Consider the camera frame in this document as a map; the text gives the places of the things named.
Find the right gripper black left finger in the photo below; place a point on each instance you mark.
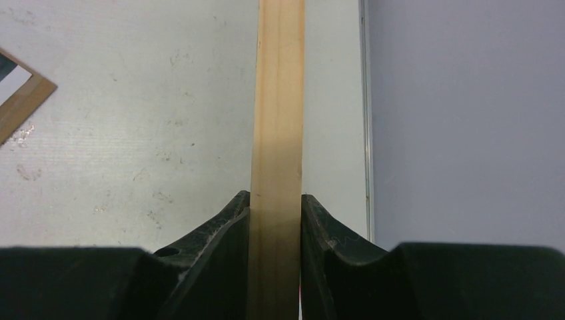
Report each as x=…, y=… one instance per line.
x=202, y=275

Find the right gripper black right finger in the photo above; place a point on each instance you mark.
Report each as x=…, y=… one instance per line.
x=344, y=276

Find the light wooden picture frame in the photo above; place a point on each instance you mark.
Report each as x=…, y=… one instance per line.
x=276, y=170

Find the printed colour photo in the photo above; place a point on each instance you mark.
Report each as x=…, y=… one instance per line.
x=13, y=77

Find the brown cardboard backing board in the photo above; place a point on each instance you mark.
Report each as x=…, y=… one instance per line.
x=18, y=108

